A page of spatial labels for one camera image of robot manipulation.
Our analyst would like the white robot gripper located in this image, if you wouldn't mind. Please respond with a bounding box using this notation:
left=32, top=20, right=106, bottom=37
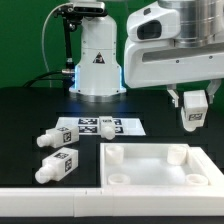
left=124, top=38, right=224, bottom=108

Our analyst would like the black camera on stand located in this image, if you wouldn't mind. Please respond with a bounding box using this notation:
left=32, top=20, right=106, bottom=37
left=53, top=1, right=108, bottom=76

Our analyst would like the paper sheet with markers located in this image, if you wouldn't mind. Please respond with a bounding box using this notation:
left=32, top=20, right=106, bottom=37
left=56, top=117, right=145, bottom=136

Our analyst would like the grey camera cable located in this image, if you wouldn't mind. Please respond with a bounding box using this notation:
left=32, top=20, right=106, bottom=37
left=41, top=3, right=69, bottom=88

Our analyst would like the white L-shaped fence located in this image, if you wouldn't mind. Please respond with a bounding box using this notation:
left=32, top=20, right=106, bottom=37
left=0, top=147, right=224, bottom=217

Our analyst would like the white square table top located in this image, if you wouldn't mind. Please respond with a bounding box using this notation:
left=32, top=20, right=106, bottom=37
left=100, top=143, right=209, bottom=186

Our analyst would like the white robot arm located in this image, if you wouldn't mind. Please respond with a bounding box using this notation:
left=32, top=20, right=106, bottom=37
left=70, top=0, right=224, bottom=101

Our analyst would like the black cable on table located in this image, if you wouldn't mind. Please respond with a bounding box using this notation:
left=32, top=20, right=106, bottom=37
left=22, top=70, right=73, bottom=88

